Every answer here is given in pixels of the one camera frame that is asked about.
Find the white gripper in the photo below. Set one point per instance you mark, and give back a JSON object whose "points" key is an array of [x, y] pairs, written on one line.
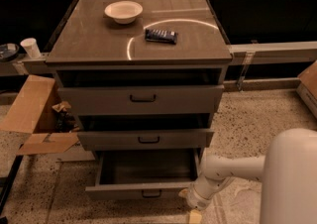
{"points": [[197, 199]]}

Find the grey drawer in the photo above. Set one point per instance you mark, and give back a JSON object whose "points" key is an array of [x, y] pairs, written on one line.
{"points": [[144, 132], [144, 174], [140, 91]]}

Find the black pole on floor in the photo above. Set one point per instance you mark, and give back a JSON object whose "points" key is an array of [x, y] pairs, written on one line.
{"points": [[6, 182]]}

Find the white paper cup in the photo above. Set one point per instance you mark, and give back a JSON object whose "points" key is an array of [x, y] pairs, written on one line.
{"points": [[31, 47]]}

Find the dark round dish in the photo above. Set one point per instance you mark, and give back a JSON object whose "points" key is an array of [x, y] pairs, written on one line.
{"points": [[8, 52]]}

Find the grey drawer cabinet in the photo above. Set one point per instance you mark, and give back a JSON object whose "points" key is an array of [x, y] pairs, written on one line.
{"points": [[91, 40]]}

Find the dark blue snack packet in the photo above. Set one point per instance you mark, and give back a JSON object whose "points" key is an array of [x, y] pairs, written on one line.
{"points": [[161, 36]]}

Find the white bowl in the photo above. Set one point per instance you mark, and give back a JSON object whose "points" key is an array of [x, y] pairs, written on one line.
{"points": [[123, 12]]}

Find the cardboard box at right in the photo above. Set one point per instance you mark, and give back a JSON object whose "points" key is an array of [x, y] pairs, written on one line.
{"points": [[307, 88]]}

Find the open cardboard box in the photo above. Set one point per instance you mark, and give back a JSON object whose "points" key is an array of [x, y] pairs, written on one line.
{"points": [[32, 113]]}

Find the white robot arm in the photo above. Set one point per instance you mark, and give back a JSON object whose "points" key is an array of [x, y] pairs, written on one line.
{"points": [[287, 172]]}

